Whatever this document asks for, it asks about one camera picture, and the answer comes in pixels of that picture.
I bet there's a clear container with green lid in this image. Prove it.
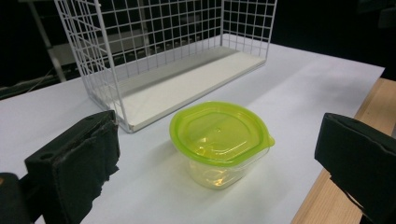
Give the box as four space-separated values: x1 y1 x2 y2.
169 100 276 190

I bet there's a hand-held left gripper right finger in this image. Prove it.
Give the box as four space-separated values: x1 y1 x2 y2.
314 112 396 224

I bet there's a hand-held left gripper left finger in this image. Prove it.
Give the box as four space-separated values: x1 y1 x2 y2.
23 109 121 224

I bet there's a white wire rack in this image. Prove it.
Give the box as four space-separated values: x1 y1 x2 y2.
53 0 278 133

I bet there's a metal stand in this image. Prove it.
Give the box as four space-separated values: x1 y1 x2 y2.
18 0 67 84

